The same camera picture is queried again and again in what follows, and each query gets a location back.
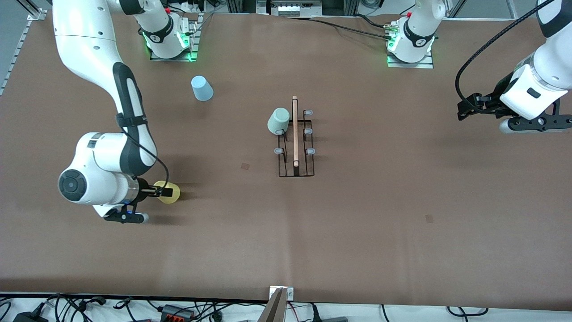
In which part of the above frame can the yellow plastic cup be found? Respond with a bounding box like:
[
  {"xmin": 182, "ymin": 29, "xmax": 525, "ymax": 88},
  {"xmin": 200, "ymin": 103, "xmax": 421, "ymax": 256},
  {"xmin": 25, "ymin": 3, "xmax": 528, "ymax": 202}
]
[{"xmin": 153, "ymin": 180, "xmax": 181, "ymax": 205}]

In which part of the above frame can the pale green plastic cup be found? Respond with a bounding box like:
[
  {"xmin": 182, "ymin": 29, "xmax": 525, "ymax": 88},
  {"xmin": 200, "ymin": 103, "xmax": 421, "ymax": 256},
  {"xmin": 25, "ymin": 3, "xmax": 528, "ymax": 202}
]
[{"xmin": 267, "ymin": 107, "xmax": 290, "ymax": 136}]

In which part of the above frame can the black wire cup holder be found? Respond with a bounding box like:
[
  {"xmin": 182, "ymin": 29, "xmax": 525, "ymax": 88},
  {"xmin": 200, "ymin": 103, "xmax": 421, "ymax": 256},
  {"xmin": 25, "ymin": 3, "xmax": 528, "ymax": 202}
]
[{"xmin": 273, "ymin": 95, "xmax": 316, "ymax": 178}]

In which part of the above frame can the light blue plastic cup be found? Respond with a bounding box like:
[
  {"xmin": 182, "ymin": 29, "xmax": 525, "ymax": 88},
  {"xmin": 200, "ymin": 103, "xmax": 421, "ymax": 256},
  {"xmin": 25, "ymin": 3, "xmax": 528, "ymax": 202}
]
[{"xmin": 191, "ymin": 75, "xmax": 214, "ymax": 102}]

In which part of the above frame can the black orange connector box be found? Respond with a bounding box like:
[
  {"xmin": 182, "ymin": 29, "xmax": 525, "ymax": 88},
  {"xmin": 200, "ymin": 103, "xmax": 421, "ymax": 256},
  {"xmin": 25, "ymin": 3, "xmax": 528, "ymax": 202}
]
[{"xmin": 161, "ymin": 304, "xmax": 195, "ymax": 321}]

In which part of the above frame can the brown table mat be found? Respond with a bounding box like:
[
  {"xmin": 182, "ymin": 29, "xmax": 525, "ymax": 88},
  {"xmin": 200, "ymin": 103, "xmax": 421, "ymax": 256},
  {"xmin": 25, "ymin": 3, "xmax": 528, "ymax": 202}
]
[{"xmin": 0, "ymin": 9, "xmax": 572, "ymax": 311}]

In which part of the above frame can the grey metal pole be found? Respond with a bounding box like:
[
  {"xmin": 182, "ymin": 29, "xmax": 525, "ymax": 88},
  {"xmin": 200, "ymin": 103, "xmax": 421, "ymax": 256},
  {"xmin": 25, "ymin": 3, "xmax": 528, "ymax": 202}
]
[{"xmin": 257, "ymin": 288, "xmax": 288, "ymax": 322}]

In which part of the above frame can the black power adapter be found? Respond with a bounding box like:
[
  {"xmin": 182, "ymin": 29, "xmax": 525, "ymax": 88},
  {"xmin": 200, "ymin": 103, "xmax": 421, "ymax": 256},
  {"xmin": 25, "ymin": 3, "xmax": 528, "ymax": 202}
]
[{"xmin": 13, "ymin": 311, "xmax": 49, "ymax": 322}]

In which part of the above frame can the silver electronics box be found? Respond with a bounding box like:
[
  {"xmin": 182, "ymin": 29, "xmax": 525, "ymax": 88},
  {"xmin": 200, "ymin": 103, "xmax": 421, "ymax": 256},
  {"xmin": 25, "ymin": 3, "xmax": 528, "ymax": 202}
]
[{"xmin": 257, "ymin": 0, "xmax": 323, "ymax": 18}]

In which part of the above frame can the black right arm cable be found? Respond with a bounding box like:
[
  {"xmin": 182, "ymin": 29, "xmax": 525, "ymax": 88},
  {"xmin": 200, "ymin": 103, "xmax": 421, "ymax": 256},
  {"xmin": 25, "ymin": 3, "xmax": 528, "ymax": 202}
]
[{"xmin": 117, "ymin": 114, "xmax": 170, "ymax": 195}]

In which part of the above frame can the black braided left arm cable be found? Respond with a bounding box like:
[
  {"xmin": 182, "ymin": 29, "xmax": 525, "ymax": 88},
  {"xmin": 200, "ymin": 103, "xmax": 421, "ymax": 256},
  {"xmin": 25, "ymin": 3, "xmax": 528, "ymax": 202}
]
[{"xmin": 455, "ymin": 0, "xmax": 559, "ymax": 113}]

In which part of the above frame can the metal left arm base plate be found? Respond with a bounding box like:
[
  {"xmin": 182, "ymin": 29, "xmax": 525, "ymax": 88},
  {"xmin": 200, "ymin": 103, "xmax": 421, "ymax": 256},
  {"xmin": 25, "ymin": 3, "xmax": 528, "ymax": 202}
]
[{"xmin": 387, "ymin": 48, "xmax": 434, "ymax": 69}]

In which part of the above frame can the short black base cable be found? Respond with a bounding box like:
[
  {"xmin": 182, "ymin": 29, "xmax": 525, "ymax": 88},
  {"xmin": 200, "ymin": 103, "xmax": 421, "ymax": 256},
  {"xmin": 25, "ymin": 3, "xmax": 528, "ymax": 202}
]
[{"xmin": 355, "ymin": 13, "xmax": 394, "ymax": 29}]

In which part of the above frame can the long black base cable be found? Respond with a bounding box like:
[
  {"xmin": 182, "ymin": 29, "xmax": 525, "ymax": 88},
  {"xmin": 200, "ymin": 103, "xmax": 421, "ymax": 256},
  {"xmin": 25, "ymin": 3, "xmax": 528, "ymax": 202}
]
[{"xmin": 286, "ymin": 17, "xmax": 395, "ymax": 41}]

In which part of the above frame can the small metal bracket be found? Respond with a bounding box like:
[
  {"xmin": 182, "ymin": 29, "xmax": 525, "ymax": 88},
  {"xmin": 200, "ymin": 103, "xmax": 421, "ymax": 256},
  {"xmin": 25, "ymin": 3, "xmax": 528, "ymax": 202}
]
[{"xmin": 269, "ymin": 286, "xmax": 294, "ymax": 301}]

